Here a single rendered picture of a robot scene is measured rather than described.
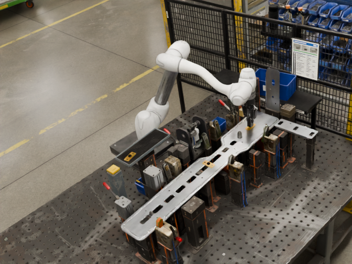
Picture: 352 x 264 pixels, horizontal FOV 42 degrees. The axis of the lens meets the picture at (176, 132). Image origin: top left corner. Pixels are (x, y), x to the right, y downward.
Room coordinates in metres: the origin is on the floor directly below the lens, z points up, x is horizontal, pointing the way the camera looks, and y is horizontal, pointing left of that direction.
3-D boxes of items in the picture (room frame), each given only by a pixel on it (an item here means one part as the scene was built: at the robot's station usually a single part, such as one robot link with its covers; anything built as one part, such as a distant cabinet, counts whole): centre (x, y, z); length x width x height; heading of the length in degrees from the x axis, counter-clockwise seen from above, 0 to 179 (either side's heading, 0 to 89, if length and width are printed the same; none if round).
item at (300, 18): (3.01, -1.00, 1.53); 0.06 x 0.06 x 0.20
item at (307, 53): (2.88, -1.00, 1.30); 0.23 x 0.02 x 0.31; 42
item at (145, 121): (2.95, 0.22, 0.92); 0.18 x 0.16 x 0.22; 151
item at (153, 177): (2.18, 0.18, 0.90); 0.13 x 0.10 x 0.41; 42
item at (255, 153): (2.33, -0.49, 0.84); 0.11 x 0.08 x 0.29; 42
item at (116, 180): (2.19, 0.42, 0.92); 0.08 x 0.08 x 0.44; 42
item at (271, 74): (2.75, -0.72, 1.17); 0.12 x 0.01 x 0.34; 42
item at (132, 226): (2.25, -0.16, 1.00); 1.38 x 0.22 x 0.02; 132
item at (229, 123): (2.71, -0.41, 0.88); 0.07 x 0.06 x 0.35; 42
